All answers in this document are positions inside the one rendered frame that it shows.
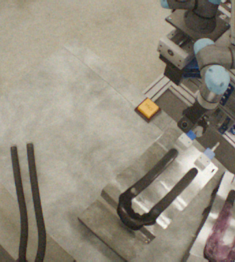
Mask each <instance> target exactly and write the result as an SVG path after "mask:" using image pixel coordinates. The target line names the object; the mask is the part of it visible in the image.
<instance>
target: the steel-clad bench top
mask: <svg viewBox="0 0 235 262"><path fill-rule="evenodd" d="M146 98H147V96H146V95H145V94H143V93H142V92H141V91H140V90H138V88H136V87H135V86H134V85H133V84H132V83H130V82H129V81H128V80H127V79H126V78H124V77H123V76H122V75H121V74H120V73H119V72H116V71H115V70H114V69H113V68H112V67H111V66H110V65H109V64H107V63H106V62H105V61H104V60H102V59H101V58H100V57H98V56H97V54H95V53H93V52H92V51H91V50H90V49H89V48H87V47H86V46H85V45H83V44H82V43H81V42H80V41H78V40H77V39H76V38H72V39H71V41H69V42H67V43H66V44H64V45H63V46H62V47H61V48H59V49H58V50H56V51H55V52H54V53H53V54H52V55H50V56H48V57H47V59H45V60H44V61H42V62H41V63H40V64H38V65H37V66H36V67H35V68H34V69H33V70H31V71H30V72H29V73H28V74H26V75H25V76H24V77H23V78H22V79H20V80H19V81H18V82H17V83H16V84H15V85H14V86H13V87H11V88H9V90H7V91H6V93H4V94H3V95H2V96H1V97H0V182H1V183H2V184H3V186H4V187H5V188H6V190H7V191H8V192H9V193H10V194H11V195H12V196H13V198H14V199H16V201H17V202H18V198H17V194H16V187H15V181H14V173H13V169H12V160H11V153H10V145H12V144H15V145H16V146H17V152H18V161H19V165H20V175H21V180H22V185H23V192H24V195H25V205H26V207H27V213H28V214H29V215H30V216H31V217H32V218H33V219H34V220H35V221H36V215H35V212H34V204H33V198H32V191H31V184H30V176H29V166H28V161H27V148H26V142H28V141H31V142H32V143H33V150H34V157H35V164H36V173H37V176H38V187H39V193H40V200H41V206H42V211H43V217H44V223H45V230H46V233H47V234H49V235H50V236H51V237H52V238H53V239H54V240H55V241H56V242H57V243H58V244H59V245H60V246H61V247H62V248H63V249H64V250H65V251H66V252H67V253H68V254H69V255H70V256H71V257H72V258H73V259H75V261H77V262H125V261H124V260H122V259H121V258H120V257H119V256H117V255H116V254H115V252H114V251H112V250H111V249H110V248H109V247H108V246H106V245H105V244H104V243H103V242H102V241H100V240H99V239H98V238H97V237H96V236H95V235H94V234H93V233H91V231H90V230H89V229H88V228H87V227H85V226H84V225H83V223H81V222H80V221H79V220H78V218H77V216H79V214H80V213H82V212H83V211H84V210H85V209H86V208H87V207H89V205H90V204H91V203H93V202H94V201H95V200H96V199H97V198H98V197H99V196H100V195H101V192H102V189H103V188H104V187H105V186H106V185H107V184H108V183H109V182H110V181H111V180H112V179H113V178H114V177H115V176H117V175H116V174H117V173H121V172H122V171H123V170H124V169H125V168H126V167H128V166H130V165H131V164H132V163H133V162H134V161H136V160H137V159H138V158H139V157H140V155H141V154H142V153H144V152H145V151H146V150H147V149H148V148H149V147H150V146H151V145H152V144H153V142H155V140H156V139H157V138H159V137H160V136H161V135H162V134H163V133H164V131H166V129H168V127H170V125H172V126H173V127H174V128H175V129H176V130H177V131H178V132H179V133H181V135H182V134H183V132H182V131H181V129H180V128H179V127H178V126H177V122H175V121H174V120H173V119H172V118H171V117H170V116H169V115H168V114H167V113H165V112H164V111H162V110H161V112H160V113H159V114H158V115H157V116H156V117H155V118H154V119H153V120H152V121H151V122H150V123H147V122H146V121H144V120H143V119H142V118H141V116H140V115H138V114H137V113H136V112H135V111H134V109H135V108H136V107H137V106H139V104H140V103H141V102H142V101H143V100H144V99H146ZM211 162H212V163H213V164H214V165H215V166H216V167H217V168H218V170H217V172H216V173H215V174H214V175H213V176H212V177H211V178H210V179H209V181H208V182H207V183H206V184H205V186H204V187H203V188H202V189H201V190H200V191H199V192H198V193H197V195H195V196H194V198H193V199H192V201H190V202H189V203H188V205H187V206H186V207H185V208H184V209H183V210H182V211H181V212H180V213H179V214H178V215H177V217H175V218H174V219H173V221H172V222H171V223H170V224H169V225H168V226H167V227H166V228H165V229H164V230H163V232H161V233H160V234H159V235H158V236H157V238H155V239H154V240H153V241H151V242H150V244H148V245H147V246H146V247H145V248H144V249H143V250H142V251H141V252H140V253H139V254H138V255H137V256H136V257H135V258H134V259H133V260H132V261H131V262H181V260H182V258H183V256H184V254H185V252H186V251H187V248H188V247H189V245H190V243H191V241H192V239H193V237H191V234H195V233H196V231H197V229H198V227H199V225H200V223H201V221H202V218H203V217H204V215H205V214H204V215H202V213H203V212H204V209H205V208H207V207H208V206H209V205H210V202H211V199H212V196H211V194H212V191H213V190H214V189H215V188H216V187H217V186H218V184H219V181H220V178H221V176H222V174H224V172H225V171H228V170H227V169H226V168H225V167H224V166H223V165H222V164H221V163H220V162H219V161H218V160H217V159H216V158H213V159H212V160H211ZM228 172H229V171H228Z"/></svg>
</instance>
